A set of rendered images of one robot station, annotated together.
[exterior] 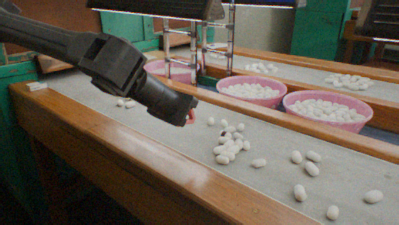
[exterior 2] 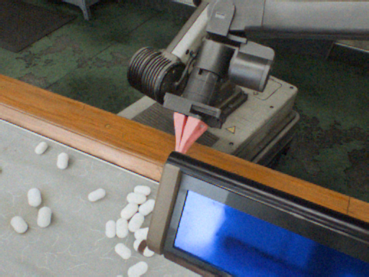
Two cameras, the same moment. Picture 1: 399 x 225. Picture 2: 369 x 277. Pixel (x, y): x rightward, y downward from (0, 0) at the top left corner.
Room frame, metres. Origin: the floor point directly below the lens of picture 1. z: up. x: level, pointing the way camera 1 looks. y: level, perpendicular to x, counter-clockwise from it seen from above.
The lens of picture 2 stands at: (0.96, -0.08, 1.28)
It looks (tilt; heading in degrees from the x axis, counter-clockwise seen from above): 46 degrees down; 165
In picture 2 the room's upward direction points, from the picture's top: straight up
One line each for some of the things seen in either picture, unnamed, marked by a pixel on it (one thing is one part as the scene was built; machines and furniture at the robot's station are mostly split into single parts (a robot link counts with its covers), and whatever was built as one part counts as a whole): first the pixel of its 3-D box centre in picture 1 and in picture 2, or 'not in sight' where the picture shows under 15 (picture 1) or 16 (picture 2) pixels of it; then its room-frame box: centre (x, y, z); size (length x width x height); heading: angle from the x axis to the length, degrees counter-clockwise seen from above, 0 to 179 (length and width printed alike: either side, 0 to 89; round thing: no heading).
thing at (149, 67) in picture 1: (172, 75); not in sight; (1.34, 0.12, 0.72); 0.27 x 0.27 x 0.10
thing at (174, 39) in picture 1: (180, 38); not in sight; (1.77, 0.10, 0.83); 0.30 x 0.06 x 0.07; 139
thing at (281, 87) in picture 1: (250, 97); not in sight; (1.05, -0.21, 0.72); 0.27 x 0.27 x 0.10
